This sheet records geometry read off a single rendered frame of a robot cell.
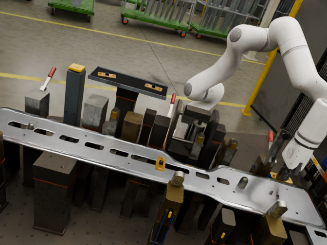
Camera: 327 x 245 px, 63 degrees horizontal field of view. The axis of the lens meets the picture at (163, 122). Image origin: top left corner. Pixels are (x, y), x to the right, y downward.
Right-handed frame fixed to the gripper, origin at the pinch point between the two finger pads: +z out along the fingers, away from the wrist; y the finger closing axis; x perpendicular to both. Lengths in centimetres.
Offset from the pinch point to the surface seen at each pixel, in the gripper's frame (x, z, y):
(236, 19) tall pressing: 110, 38, -801
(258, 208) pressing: -7.7, 11.5, 10.4
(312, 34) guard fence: 101, -28, -258
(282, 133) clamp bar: -0.8, -9.1, -14.5
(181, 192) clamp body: -38.6, 6.9, 17.2
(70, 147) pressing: -82, 11, 4
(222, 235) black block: -20.4, 17.6, 21.1
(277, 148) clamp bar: 0.6, -1.3, -14.9
